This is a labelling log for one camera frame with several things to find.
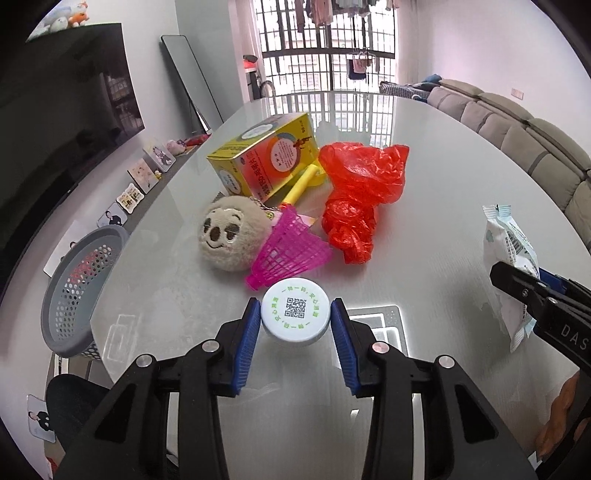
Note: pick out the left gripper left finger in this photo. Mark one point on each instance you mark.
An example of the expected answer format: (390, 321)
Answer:
(125, 437)

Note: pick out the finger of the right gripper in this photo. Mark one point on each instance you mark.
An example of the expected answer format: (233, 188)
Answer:
(555, 282)
(531, 291)

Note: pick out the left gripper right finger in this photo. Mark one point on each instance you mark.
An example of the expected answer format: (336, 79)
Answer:
(464, 436)

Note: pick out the white blue snack packet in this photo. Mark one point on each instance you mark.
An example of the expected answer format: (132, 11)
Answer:
(505, 242)

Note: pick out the red plastic bag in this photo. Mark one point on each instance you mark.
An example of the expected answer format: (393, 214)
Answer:
(363, 178)

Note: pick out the white round lid with QR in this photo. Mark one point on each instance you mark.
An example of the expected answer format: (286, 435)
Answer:
(296, 311)

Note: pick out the pink plastic shuttlecock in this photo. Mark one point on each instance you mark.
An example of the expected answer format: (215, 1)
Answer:
(291, 249)

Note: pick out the yellow foam dart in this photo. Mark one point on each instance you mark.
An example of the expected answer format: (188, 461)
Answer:
(300, 186)

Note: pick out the beige sloth plush toy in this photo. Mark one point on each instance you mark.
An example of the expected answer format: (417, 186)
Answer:
(233, 231)

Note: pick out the person's hand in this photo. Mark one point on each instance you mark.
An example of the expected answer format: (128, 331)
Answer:
(554, 431)

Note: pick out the small photo card of man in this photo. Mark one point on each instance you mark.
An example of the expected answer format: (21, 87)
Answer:
(38, 419)

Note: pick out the grey sectional sofa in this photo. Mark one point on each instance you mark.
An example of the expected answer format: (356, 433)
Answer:
(547, 154)

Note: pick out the grey perforated laundry basket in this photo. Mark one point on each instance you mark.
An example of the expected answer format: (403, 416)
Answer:
(74, 289)

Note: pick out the large family photo red shirts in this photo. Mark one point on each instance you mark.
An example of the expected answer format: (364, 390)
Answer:
(72, 235)

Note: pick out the photo of man in black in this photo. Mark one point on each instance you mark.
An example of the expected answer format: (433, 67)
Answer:
(113, 215)

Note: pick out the yellow cardboard box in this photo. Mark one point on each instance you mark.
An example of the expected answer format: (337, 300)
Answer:
(263, 159)

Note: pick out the pink plush on console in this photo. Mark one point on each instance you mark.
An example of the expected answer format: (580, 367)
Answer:
(175, 147)

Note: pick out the red item on console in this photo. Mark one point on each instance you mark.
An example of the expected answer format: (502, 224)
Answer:
(196, 140)

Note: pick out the barred window grille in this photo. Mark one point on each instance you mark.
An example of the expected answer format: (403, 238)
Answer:
(320, 58)

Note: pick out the hanging laundry clothes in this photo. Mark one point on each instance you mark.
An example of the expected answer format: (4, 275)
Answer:
(352, 15)

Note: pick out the large curved black television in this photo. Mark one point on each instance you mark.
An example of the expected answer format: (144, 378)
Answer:
(67, 103)

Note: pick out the leaning floor mirror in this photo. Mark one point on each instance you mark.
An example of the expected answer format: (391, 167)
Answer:
(193, 81)

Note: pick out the plush toys on television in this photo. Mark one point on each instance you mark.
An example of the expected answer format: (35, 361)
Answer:
(62, 17)

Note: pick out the small multi-picture photo frame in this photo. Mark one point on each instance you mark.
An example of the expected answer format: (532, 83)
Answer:
(130, 198)

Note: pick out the baby photo frame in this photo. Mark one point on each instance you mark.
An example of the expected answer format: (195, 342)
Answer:
(142, 175)

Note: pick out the tall portrait photo frame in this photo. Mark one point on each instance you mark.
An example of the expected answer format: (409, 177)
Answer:
(159, 155)

